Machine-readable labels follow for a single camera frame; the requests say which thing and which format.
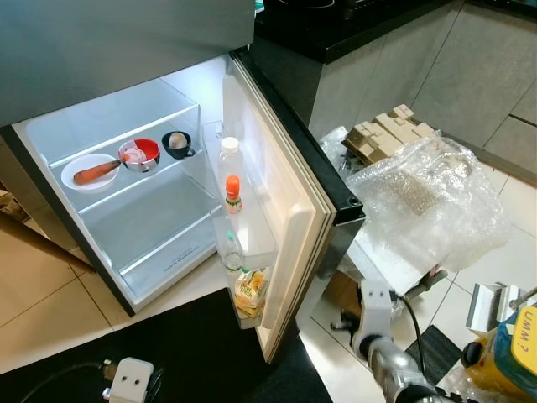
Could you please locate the long orange carrot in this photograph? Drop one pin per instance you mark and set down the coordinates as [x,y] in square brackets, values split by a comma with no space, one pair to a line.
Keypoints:
[96,173]

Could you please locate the white bowl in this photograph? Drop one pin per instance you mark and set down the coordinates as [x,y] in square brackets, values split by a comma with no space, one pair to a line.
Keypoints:
[80,164]

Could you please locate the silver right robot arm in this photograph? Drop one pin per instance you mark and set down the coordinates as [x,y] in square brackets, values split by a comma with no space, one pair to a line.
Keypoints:
[394,369]

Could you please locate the glass fridge shelf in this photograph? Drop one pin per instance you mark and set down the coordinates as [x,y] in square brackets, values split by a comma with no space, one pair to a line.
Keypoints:
[151,183]
[117,117]

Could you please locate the silver fridge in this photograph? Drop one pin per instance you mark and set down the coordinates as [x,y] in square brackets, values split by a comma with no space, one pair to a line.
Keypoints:
[126,42]

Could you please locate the clear bubble wrap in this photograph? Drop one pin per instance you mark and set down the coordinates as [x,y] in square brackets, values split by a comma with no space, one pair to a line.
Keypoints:
[428,201]

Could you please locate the dark grey metal bar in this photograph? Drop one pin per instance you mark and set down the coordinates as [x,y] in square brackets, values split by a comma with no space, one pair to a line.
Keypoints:
[435,277]

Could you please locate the grey kitchen cabinet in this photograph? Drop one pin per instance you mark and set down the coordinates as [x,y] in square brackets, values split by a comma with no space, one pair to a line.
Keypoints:
[436,75]

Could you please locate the stacked cardboard pieces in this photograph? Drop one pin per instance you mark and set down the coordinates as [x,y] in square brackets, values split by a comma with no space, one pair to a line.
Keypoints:
[386,134]

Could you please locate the white flat board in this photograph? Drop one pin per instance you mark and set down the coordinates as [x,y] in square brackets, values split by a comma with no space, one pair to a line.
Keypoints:
[382,260]

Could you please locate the black foam tile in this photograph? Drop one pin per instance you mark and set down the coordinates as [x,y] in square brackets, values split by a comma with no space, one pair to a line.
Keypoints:
[438,353]

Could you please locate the yellow juice carton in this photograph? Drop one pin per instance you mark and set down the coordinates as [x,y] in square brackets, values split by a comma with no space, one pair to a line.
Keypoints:
[250,294]

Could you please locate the small bottle orange cap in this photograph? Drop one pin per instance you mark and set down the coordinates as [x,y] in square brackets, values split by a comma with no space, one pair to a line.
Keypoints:
[233,185]

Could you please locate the clear bottle green cap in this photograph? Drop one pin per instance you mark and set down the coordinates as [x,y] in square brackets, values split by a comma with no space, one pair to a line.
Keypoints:
[232,252]

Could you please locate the clear bottle white cap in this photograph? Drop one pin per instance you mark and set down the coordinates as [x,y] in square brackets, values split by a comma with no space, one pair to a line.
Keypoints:
[231,159]

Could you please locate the small teal white object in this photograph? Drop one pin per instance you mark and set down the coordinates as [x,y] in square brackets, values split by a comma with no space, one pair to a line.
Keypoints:
[259,6]

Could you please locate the black floor mat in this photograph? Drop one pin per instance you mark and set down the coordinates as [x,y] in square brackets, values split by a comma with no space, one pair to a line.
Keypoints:
[210,353]

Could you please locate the pale round onion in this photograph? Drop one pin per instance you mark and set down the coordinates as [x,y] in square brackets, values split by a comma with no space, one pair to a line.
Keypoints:
[177,143]

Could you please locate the steel bowl red inside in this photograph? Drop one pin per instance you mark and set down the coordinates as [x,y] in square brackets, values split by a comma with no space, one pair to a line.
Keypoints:
[149,151]

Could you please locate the pink raw meat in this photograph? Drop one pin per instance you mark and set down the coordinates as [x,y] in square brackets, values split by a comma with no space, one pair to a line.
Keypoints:
[132,154]

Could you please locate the silver metal bracket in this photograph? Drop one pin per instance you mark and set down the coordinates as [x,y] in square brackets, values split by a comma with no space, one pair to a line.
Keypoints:
[487,306]

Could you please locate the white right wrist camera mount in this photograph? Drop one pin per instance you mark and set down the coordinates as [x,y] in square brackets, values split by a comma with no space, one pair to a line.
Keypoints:
[376,315]

